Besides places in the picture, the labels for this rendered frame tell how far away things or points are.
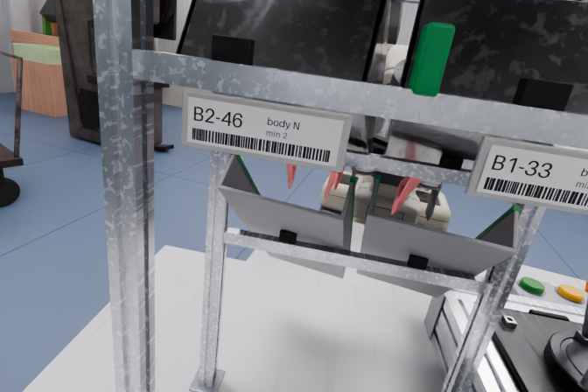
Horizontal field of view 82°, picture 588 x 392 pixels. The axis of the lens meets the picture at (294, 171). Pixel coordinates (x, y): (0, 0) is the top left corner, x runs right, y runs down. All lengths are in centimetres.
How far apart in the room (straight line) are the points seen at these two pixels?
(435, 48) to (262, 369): 52
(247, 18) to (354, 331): 57
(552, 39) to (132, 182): 26
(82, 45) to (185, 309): 402
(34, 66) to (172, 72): 593
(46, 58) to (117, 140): 569
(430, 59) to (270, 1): 12
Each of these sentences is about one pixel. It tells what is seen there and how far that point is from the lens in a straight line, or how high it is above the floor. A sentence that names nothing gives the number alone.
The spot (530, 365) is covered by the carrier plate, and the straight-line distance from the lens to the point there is 61.
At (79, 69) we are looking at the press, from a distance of 459.
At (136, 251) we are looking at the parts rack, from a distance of 23.
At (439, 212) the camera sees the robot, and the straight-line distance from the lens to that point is 149.
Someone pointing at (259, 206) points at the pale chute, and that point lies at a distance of 35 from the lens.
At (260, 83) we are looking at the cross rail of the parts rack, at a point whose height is 130.
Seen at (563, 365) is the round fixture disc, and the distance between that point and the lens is 61.
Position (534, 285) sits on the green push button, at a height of 97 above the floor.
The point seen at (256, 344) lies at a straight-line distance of 63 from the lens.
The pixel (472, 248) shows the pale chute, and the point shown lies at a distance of 36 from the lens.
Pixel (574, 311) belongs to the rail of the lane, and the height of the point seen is 96.
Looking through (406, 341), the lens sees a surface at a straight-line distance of 71.
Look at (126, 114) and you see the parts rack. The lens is 20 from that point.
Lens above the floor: 132
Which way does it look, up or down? 19 degrees down
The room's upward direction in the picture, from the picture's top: 8 degrees clockwise
